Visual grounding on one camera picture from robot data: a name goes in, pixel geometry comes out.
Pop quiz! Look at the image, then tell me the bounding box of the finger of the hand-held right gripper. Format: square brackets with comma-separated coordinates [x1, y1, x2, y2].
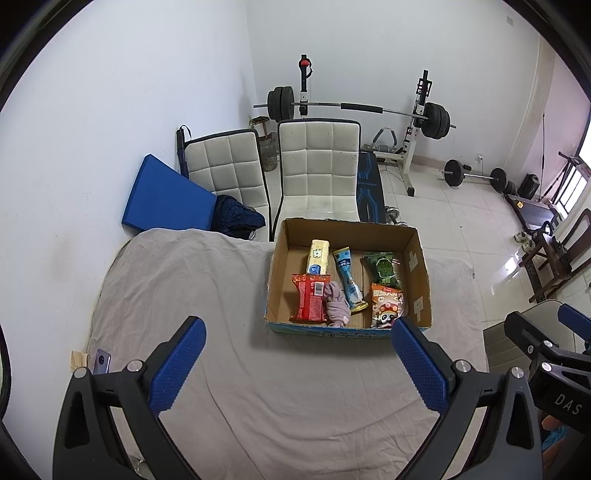
[557, 302, 591, 340]
[503, 311, 568, 371]

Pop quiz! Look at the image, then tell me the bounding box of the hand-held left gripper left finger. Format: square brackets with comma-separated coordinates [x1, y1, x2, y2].
[53, 316, 207, 480]

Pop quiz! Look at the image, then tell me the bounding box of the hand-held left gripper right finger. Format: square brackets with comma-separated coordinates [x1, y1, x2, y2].
[390, 318, 543, 480]

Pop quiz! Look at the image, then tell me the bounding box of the orange snack packet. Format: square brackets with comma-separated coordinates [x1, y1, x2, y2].
[369, 283, 407, 328]

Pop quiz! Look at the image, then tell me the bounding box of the cardboard box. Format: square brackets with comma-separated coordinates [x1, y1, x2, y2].
[264, 218, 434, 340]

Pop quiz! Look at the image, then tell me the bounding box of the green snack packet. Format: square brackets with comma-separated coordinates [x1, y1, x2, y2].
[361, 250, 402, 288]

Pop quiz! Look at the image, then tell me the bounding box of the blue long snack packet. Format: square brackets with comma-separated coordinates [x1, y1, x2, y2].
[332, 247, 369, 315]

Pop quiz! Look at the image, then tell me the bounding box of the red snack packet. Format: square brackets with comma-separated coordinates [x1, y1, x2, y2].
[289, 273, 332, 323]

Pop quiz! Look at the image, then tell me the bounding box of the yellow snack packet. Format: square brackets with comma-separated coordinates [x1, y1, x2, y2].
[306, 239, 331, 276]

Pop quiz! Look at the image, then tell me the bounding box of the dark wooden chair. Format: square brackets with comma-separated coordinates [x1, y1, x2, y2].
[517, 217, 591, 303]

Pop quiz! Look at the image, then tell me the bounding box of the black treadmill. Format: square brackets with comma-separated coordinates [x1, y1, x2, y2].
[505, 152, 591, 232]

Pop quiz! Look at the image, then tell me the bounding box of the black speaker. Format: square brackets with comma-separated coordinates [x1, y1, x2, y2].
[517, 173, 541, 200]

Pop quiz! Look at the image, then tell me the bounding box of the dark blue cloth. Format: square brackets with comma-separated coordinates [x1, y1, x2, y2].
[210, 194, 267, 241]

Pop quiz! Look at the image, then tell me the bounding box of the short barbell with black plates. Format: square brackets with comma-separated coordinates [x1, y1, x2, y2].
[440, 159, 508, 192]

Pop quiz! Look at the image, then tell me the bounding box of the thin black pole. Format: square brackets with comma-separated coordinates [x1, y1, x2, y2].
[537, 111, 548, 199]

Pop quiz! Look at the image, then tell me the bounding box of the blue foam mat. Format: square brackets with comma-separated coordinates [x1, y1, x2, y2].
[121, 154, 220, 232]

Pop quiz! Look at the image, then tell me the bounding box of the window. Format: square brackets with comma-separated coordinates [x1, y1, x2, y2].
[577, 106, 591, 172]

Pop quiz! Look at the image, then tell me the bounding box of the black blue weight bench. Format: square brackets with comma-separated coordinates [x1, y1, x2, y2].
[356, 150, 386, 224]

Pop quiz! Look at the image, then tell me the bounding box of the white quilted chair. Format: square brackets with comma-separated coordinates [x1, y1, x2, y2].
[182, 129, 273, 241]
[274, 119, 363, 222]

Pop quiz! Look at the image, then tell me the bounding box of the white barbell rack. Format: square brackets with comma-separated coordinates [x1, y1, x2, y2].
[295, 54, 435, 199]

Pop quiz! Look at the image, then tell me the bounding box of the grey green jar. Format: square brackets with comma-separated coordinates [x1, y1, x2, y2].
[261, 134, 280, 172]

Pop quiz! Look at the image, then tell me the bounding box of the black blue stick with strap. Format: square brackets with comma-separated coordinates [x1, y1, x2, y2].
[177, 124, 191, 178]

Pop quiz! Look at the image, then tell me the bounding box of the grey bench handle attachment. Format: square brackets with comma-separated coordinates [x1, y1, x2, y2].
[372, 128, 400, 155]

